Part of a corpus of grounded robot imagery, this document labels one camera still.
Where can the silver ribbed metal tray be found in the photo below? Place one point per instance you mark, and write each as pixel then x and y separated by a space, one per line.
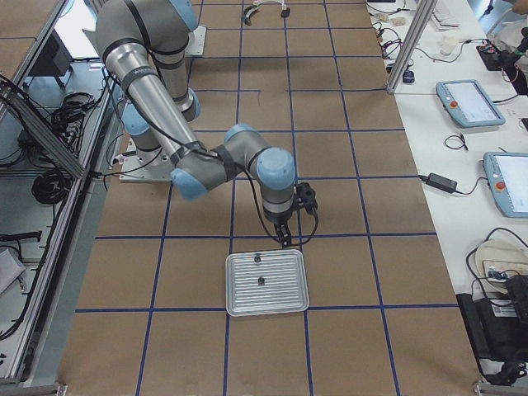
pixel 285 290

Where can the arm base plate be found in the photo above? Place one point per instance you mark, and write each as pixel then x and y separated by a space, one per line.
pixel 141 166
pixel 196 45

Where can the far blue teach pendant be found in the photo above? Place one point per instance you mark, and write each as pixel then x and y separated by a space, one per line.
pixel 468 104

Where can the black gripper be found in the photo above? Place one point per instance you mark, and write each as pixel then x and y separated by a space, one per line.
pixel 277 217

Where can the near blue teach pendant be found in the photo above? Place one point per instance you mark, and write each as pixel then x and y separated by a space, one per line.
pixel 507 179

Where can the white curved plastic bracket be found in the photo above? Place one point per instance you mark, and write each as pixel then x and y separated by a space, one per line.
pixel 282 3

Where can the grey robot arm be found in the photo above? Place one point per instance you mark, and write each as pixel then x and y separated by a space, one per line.
pixel 173 22
pixel 142 43

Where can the black power adapter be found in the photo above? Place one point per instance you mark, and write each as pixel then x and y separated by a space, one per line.
pixel 439 182

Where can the olive curved brake shoe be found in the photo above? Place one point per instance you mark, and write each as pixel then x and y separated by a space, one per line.
pixel 248 12

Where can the aluminium frame post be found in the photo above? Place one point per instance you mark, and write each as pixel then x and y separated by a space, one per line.
pixel 416 28

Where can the blue teach pendant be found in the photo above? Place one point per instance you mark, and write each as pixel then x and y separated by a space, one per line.
pixel 507 179
pixel 468 104

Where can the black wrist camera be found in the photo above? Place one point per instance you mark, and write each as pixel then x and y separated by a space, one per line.
pixel 307 198

